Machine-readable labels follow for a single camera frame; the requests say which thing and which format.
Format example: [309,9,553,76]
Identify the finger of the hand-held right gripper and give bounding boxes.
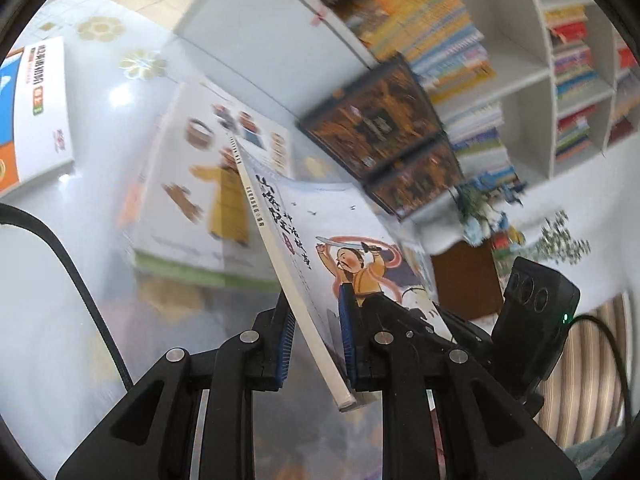
[434,309,495,358]

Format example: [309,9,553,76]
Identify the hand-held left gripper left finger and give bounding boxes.
[55,305,296,480]

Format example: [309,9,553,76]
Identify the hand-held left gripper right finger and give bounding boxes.
[339,282,583,480]

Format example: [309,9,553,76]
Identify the white book with warrior cartoon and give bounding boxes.
[231,132,457,411]

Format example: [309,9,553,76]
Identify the rows of red shelf books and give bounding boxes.
[542,5,640,161]

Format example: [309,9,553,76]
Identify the stacks of orange blue shelf books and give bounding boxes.
[345,0,526,186]

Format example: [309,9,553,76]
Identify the brown wooden cabinet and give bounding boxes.
[430,241,507,322]

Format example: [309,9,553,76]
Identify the small colourful ornament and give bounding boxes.
[490,230,526,257]

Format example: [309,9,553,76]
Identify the green plant with white blossoms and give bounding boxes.
[527,209,593,267]

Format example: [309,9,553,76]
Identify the beige striped fabric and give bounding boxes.
[537,292,632,453]

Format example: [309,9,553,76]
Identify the light green picture book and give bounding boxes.
[131,250,283,295]

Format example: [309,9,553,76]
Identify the blue artificial flowers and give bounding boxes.
[450,175,528,248]

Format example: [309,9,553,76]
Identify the person's grey-green quilted jacket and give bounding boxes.
[562,427,628,480]

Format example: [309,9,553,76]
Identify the white book with yellow-robed man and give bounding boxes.
[131,79,297,281]

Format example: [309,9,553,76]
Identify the dark brown ornate book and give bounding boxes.
[299,55,445,178]
[364,140,465,220]

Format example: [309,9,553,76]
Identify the white bookshelf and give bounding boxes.
[175,0,640,183]

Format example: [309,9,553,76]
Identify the white book blue orange cover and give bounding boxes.
[0,35,77,200]

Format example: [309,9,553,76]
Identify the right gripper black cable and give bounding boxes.
[569,312,632,426]

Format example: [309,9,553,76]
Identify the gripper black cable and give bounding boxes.
[569,312,632,426]
[0,202,136,392]

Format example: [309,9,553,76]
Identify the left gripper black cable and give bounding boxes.
[0,202,136,392]

